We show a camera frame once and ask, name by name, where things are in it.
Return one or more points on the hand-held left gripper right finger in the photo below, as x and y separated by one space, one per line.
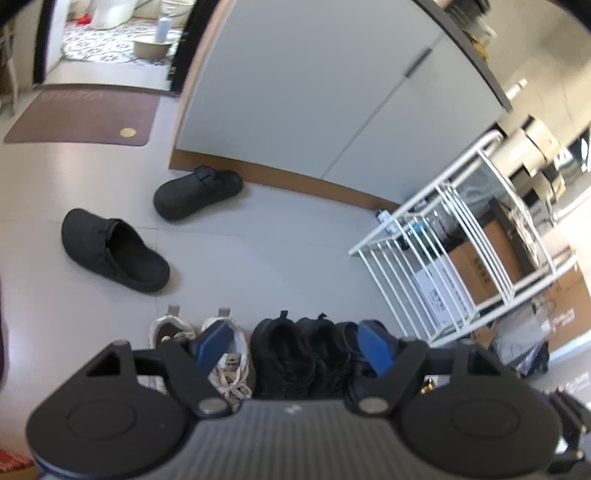
376 348

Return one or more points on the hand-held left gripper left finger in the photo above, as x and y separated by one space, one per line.
212 344

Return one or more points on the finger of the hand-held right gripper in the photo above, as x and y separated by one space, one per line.
577 429

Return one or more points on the white printed sneaker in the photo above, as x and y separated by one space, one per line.
233 364
168 330

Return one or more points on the black lace-up sneaker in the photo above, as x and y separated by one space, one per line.
281 355
328 355

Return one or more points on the white shoe rack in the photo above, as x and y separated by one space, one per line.
415 277

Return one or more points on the black buckle clog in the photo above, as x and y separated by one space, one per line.
106 249
189 196

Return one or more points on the clear water bottle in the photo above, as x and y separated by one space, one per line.
422 228

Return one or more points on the small white bottle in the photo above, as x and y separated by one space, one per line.
383 218

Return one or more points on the cardboard box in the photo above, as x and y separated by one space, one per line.
489 263

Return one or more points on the brown paper bag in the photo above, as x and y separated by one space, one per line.
11 461

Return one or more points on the white cube stand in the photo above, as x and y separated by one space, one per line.
535 157

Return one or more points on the brown door mat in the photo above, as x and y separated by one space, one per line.
78 117

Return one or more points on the white cabinet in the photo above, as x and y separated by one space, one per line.
300 92

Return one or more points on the beige basin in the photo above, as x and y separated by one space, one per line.
152 50

